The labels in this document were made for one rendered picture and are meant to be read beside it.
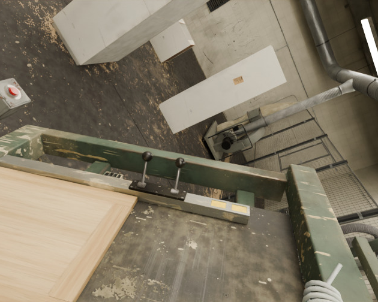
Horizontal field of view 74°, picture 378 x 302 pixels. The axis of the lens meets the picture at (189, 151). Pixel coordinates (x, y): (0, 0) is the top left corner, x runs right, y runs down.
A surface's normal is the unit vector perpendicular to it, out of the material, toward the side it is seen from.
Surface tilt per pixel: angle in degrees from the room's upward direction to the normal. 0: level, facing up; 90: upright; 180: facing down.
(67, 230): 55
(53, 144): 90
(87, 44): 90
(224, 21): 90
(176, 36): 90
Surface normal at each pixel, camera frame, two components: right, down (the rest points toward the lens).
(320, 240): 0.10, -0.87
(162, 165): -0.21, 0.45
